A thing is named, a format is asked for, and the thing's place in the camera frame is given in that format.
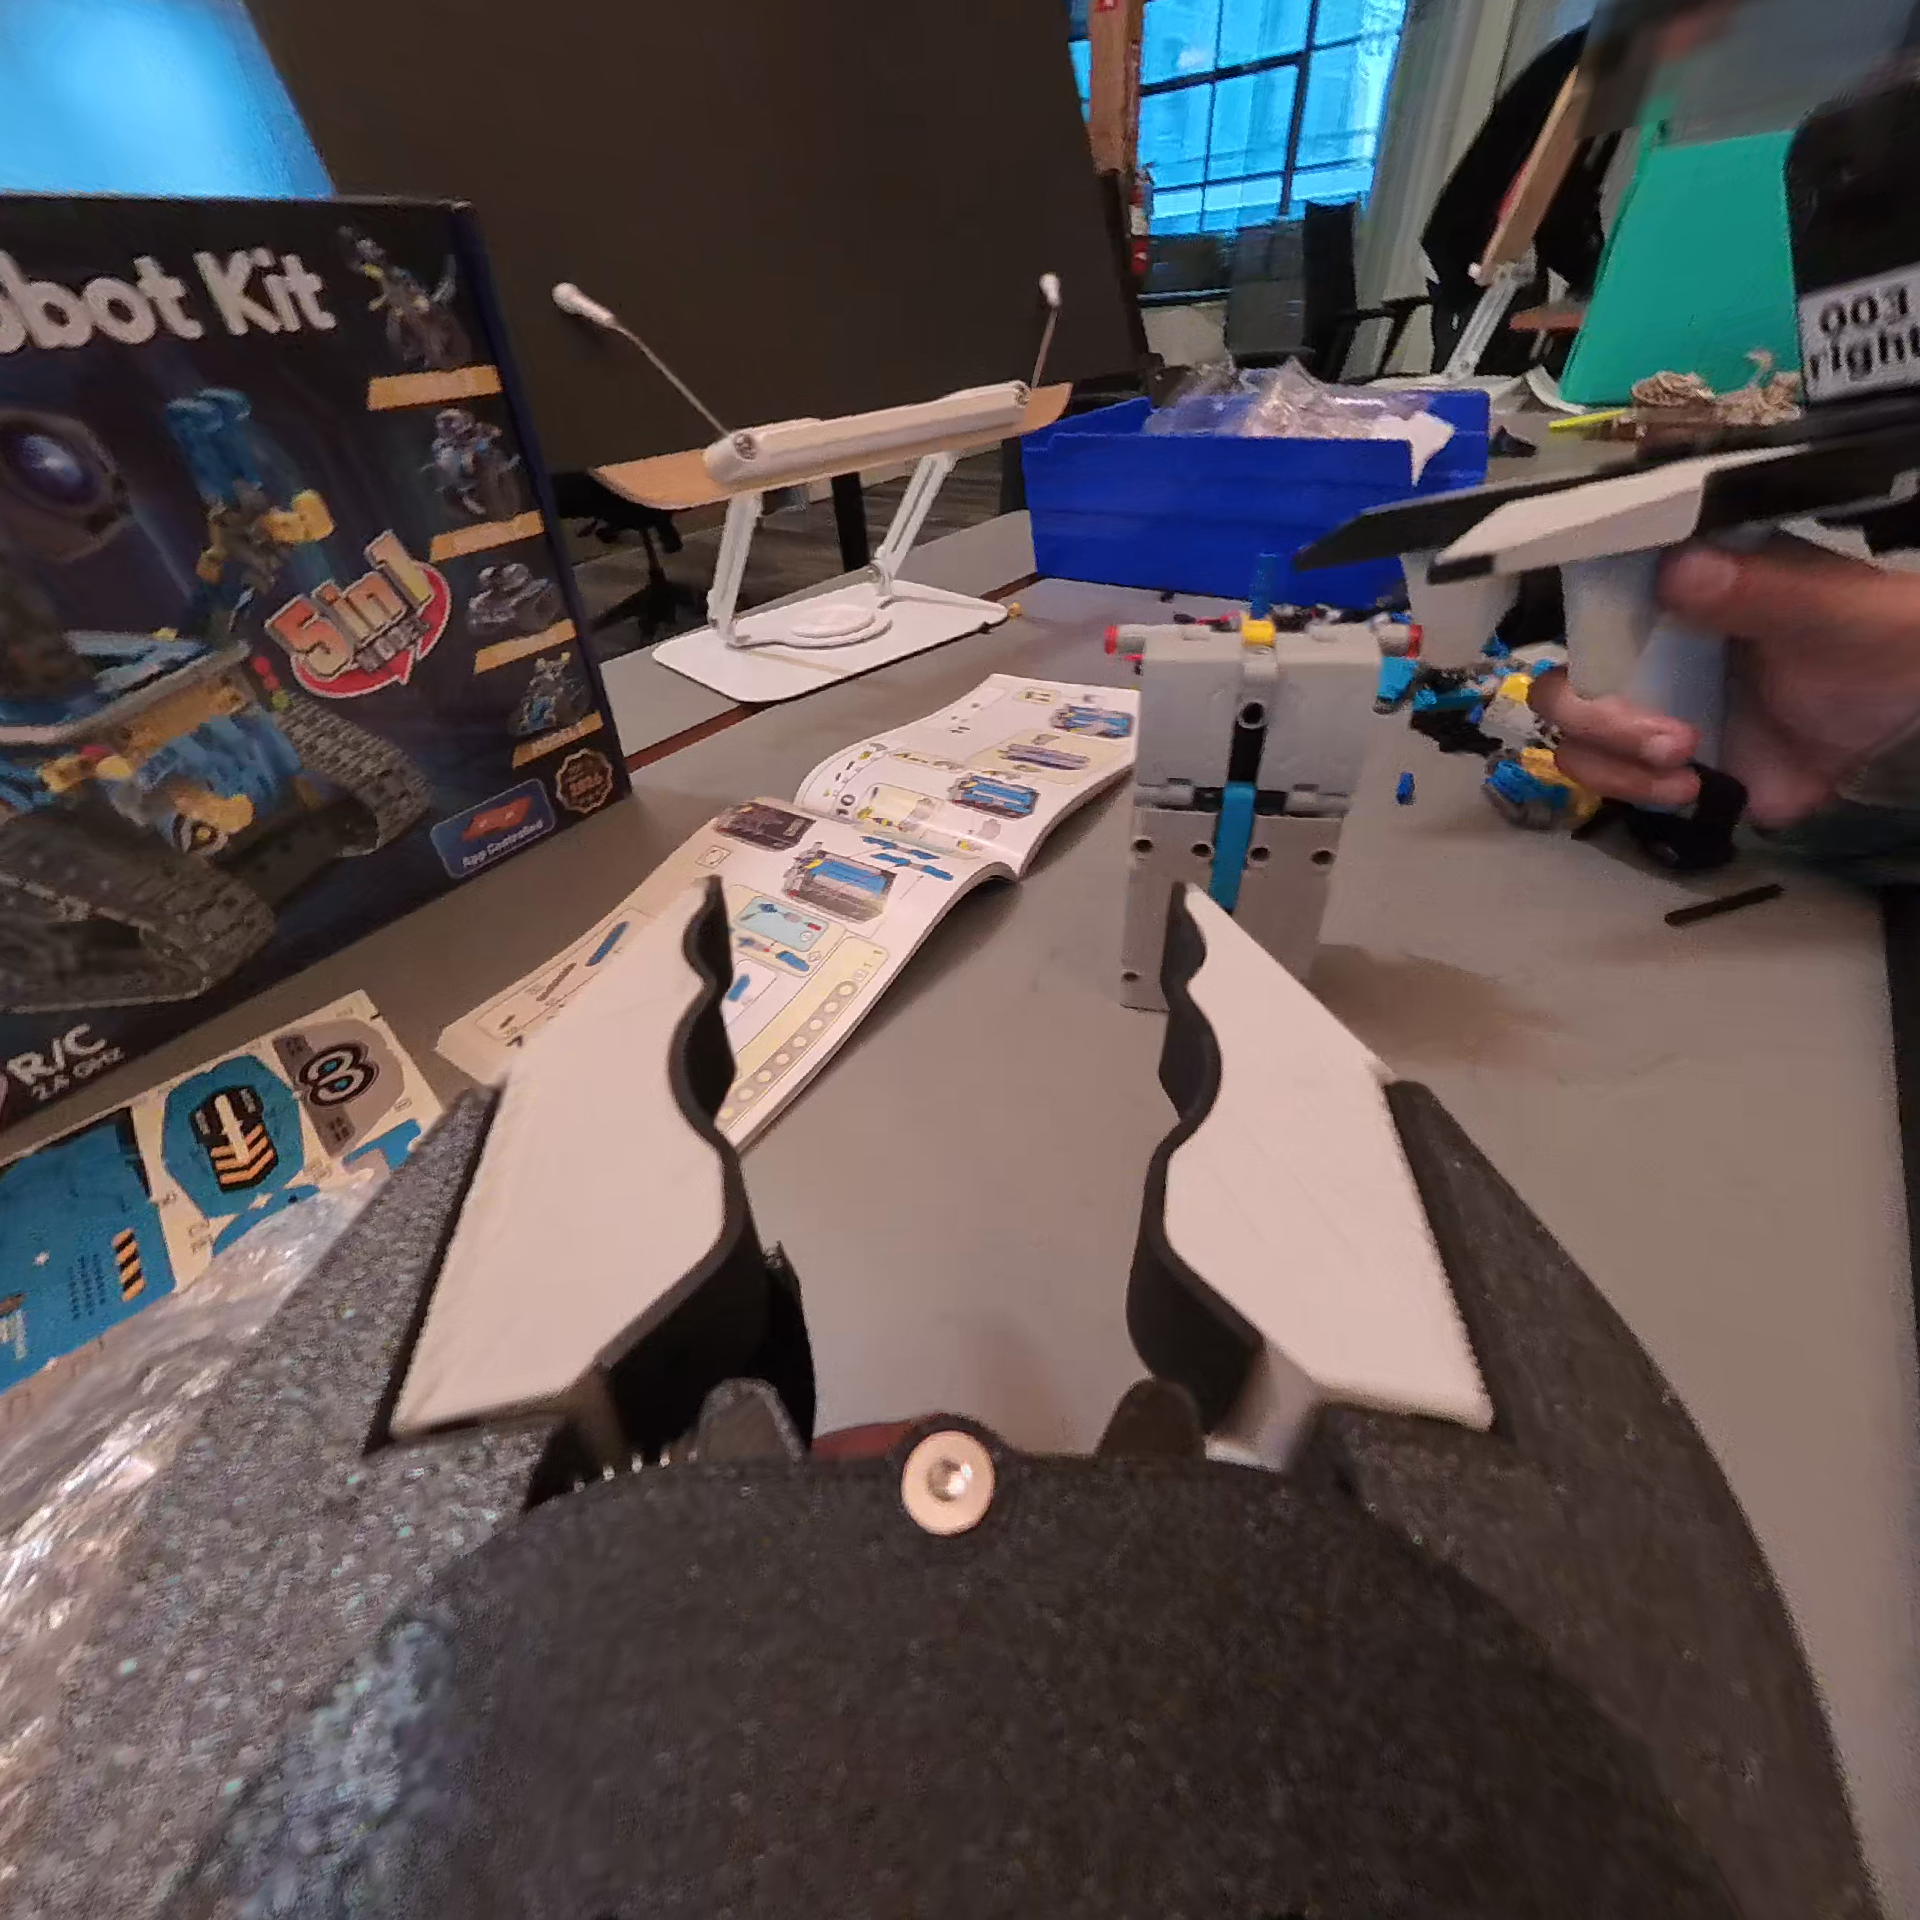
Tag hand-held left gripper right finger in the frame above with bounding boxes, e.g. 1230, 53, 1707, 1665
1127, 880, 1495, 1472

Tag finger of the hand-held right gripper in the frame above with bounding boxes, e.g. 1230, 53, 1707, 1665
1431, 452, 1881, 590
1297, 415, 1920, 574

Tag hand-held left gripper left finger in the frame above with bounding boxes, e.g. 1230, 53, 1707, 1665
391, 878, 805, 1472

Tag grey blue toy brick assembly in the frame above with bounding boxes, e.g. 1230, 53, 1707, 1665
1101, 601, 1428, 1014

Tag grey desk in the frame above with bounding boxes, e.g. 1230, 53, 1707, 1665
300, 408, 1920, 1920

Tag white desk stand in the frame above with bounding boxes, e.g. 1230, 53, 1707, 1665
551, 277, 1073, 709

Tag person's right hand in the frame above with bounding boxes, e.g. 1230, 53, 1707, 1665
1538, 541, 1920, 828

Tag teal board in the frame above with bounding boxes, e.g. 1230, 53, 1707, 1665
1559, 121, 1818, 408

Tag pile of small toy bricks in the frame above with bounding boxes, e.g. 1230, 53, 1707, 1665
1367, 585, 1592, 828

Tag clear plastic bags of bricks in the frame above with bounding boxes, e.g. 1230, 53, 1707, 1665
1140, 356, 1471, 482

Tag blue plastic bin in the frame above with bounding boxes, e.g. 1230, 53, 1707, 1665
1020, 384, 1494, 617

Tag blue sticker sheet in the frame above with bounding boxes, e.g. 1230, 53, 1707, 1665
0, 992, 446, 1396

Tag crumpled clear plastic bag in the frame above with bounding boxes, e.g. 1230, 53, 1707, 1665
0, 1200, 362, 1804

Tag brick instruction booklet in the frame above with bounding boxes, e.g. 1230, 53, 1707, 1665
435, 677, 1140, 1156

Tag toy robot kit box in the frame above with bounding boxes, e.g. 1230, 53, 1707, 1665
0, 197, 626, 1128

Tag tan board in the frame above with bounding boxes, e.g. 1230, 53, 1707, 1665
586, 446, 795, 520

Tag black partition board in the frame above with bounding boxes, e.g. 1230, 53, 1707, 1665
239, 0, 1155, 752

